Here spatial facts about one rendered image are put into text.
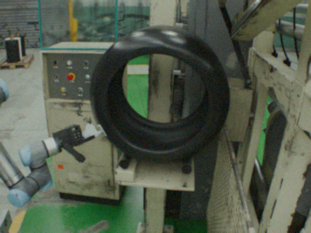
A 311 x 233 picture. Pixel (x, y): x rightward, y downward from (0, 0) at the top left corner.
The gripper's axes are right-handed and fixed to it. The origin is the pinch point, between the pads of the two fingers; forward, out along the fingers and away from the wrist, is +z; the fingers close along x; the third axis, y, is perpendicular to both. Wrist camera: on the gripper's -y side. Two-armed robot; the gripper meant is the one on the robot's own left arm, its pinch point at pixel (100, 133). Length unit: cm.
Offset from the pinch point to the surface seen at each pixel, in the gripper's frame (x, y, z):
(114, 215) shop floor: 88, -83, 18
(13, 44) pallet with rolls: 615, 167, 54
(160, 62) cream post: 5.7, 21.7, 43.4
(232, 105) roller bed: -16, -8, 65
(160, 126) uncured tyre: 8.3, -9.4, 35.0
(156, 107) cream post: 14.5, -0.6, 39.5
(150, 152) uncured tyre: -12.0, -13.3, 14.6
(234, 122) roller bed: -14, -17, 65
